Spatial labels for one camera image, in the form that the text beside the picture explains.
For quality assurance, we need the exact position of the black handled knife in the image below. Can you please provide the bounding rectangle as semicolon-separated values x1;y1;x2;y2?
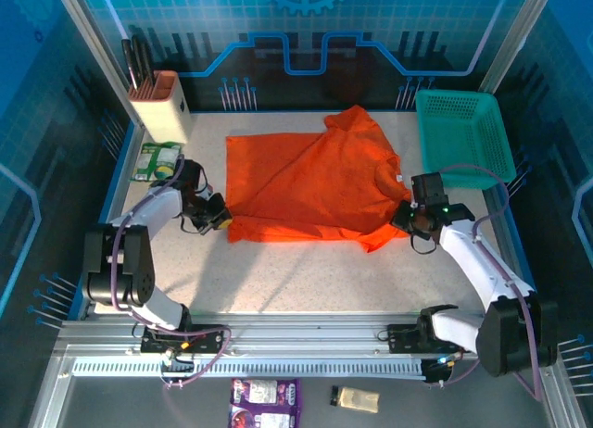
120;38;136;89
140;38;157;84
131;33;145;87

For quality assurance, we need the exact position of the beige small packet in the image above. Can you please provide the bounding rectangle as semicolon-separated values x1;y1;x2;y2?
330;384;381;414

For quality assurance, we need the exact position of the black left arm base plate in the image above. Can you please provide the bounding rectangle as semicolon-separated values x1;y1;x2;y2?
140;324;224;354

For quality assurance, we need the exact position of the cream knife block orange top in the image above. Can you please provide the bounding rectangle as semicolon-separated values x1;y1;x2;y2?
127;69;195;145

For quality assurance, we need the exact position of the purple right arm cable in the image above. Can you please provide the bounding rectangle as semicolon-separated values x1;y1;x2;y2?
423;163;547;402

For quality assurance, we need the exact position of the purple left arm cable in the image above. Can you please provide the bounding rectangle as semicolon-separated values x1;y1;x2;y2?
109;153;233;392

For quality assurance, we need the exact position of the green snack packet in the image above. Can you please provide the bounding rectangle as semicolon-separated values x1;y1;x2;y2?
131;141;183;183

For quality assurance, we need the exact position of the aluminium frame rail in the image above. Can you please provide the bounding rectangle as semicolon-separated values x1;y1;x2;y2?
27;307;587;428

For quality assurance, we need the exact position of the white slotted cable duct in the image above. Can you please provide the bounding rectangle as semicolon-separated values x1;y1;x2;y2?
72;356;428;379

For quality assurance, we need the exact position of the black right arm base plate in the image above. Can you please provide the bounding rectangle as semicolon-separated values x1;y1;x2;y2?
385;323;472;354

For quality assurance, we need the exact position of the aluminium frame post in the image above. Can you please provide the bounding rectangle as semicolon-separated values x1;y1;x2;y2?
476;0;560;95
49;0;141;126

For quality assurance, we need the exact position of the orange t-shirt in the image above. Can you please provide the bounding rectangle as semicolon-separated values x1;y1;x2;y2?
225;104;413;254

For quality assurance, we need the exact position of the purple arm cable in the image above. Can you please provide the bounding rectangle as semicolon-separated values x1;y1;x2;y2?
423;163;547;402
109;153;233;392

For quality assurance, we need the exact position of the black left wrist cable loop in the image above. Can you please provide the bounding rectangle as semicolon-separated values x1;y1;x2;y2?
178;213;206;235

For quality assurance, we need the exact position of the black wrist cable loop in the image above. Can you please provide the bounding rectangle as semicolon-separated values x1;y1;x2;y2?
178;213;206;235
409;232;439;256

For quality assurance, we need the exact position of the purple snack packet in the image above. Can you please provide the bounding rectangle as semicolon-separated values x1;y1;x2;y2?
229;377;302;428

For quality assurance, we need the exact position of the teal plastic basket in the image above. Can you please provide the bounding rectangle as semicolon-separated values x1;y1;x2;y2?
414;88;518;191

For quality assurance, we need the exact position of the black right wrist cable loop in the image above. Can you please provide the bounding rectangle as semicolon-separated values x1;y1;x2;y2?
409;232;439;256

